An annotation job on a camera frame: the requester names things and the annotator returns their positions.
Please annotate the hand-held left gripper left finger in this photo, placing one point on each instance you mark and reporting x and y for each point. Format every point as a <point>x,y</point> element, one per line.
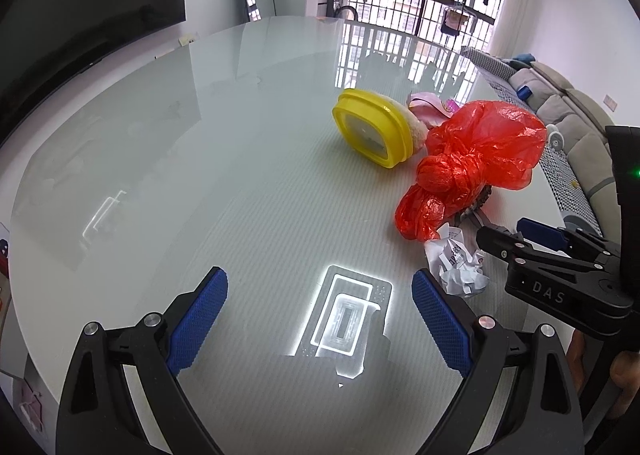
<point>197,320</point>

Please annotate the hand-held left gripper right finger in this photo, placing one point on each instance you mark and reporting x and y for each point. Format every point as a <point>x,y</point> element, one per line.
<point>442,320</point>

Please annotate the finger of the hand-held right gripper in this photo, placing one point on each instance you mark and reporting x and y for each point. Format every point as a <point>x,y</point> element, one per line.
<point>500,242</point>
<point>542,231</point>

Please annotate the white paper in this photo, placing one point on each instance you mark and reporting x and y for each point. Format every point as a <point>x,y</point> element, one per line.
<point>455,260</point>

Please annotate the red plastic bag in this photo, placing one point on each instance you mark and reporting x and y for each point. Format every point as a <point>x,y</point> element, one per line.
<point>475,155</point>

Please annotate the pink snack packet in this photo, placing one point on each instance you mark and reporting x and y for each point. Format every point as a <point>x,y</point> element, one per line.
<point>425,110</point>

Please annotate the yellow plastic container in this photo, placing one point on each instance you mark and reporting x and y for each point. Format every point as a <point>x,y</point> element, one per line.
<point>395,130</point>

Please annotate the person's right hand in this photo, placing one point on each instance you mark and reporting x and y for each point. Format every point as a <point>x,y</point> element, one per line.
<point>626,380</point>

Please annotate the dark woven item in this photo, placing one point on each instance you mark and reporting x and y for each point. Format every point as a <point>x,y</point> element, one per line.
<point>480,202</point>

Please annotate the grey sofa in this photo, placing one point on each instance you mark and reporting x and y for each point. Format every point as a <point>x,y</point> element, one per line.
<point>575,135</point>
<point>565,175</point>

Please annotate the small blue item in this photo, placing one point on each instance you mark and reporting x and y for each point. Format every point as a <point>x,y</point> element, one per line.
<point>523,92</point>

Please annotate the blue cushion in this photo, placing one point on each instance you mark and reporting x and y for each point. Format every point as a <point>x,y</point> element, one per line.
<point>525,59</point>

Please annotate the small drying rack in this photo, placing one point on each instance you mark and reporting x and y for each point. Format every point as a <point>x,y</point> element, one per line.
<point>455,20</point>

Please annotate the black chair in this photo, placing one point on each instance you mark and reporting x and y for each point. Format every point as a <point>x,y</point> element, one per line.
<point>346,10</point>

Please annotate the white wall switch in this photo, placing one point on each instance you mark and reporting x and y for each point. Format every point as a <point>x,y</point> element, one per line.
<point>610,102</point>

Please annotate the white wall socket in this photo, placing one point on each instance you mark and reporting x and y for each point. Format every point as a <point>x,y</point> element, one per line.
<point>188,40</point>

